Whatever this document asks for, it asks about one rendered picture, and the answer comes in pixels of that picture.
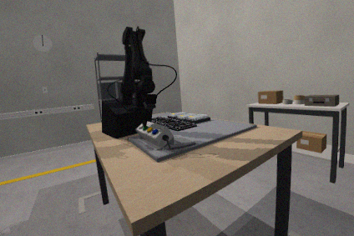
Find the grey button panel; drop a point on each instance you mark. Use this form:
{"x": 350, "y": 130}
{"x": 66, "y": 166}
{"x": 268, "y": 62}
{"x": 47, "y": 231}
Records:
{"x": 157, "y": 135}

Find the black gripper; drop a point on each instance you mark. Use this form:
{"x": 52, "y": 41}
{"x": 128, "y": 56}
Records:
{"x": 143, "y": 113}

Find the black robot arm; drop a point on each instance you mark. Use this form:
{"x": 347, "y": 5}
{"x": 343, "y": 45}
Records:
{"x": 134, "y": 67}

